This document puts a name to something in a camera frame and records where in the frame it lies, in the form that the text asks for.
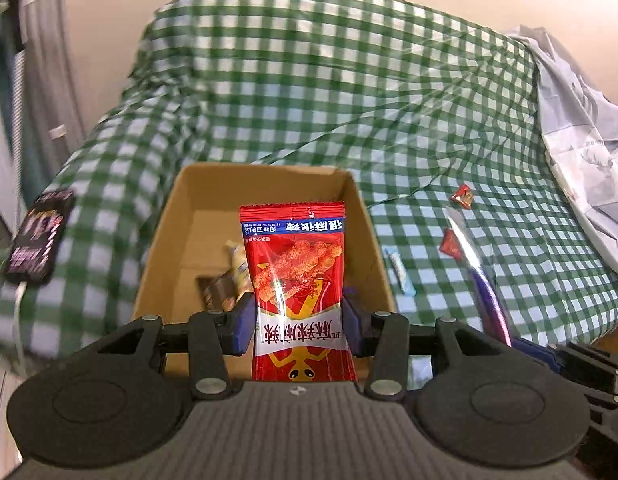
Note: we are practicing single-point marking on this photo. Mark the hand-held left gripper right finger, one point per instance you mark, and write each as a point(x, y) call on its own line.
point(352, 325)

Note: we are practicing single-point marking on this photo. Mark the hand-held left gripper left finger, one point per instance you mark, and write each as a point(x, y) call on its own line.
point(244, 321)

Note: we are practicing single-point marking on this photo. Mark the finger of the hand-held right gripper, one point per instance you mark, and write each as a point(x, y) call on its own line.
point(535, 352)

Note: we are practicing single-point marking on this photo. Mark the yellow brown snack packet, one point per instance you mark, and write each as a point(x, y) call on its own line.
point(224, 290)

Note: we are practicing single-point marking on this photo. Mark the red spicy snack packet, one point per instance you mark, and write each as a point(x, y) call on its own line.
point(299, 270)

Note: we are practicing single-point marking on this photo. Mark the pink purple long packet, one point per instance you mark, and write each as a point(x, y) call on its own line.
point(486, 295)

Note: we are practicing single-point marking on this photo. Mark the cardboard box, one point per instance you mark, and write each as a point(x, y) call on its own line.
point(204, 220)

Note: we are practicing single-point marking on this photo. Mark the blue white stick packet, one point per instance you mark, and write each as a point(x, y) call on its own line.
point(400, 271)

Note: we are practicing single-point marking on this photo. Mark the small red candy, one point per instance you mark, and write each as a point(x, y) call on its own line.
point(463, 196)
point(451, 244)

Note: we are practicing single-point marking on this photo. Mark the black smartphone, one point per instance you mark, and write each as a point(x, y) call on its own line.
point(39, 235)

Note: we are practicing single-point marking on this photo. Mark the green checked cloth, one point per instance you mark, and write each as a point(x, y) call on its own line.
point(339, 85)

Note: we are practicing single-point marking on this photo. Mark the white curtain clip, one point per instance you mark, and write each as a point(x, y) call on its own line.
point(56, 133)

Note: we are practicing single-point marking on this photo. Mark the grey teal curtain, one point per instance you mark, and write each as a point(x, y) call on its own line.
point(34, 60)

